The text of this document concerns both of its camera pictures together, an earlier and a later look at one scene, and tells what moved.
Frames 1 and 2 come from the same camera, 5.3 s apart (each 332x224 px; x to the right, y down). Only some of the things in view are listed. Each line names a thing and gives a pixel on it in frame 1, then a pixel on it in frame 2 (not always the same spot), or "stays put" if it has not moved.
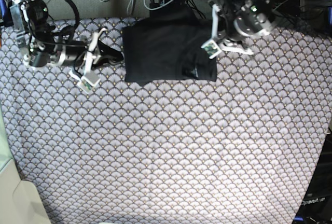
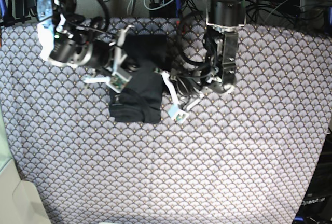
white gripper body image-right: [217, 45] to [178, 113]
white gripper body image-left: [89, 80] to [119, 79]
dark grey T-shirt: [167, 46] to [140, 100]
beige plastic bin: [20, 203] stays put
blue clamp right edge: [329, 10] stays put
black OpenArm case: [316, 207] stays put
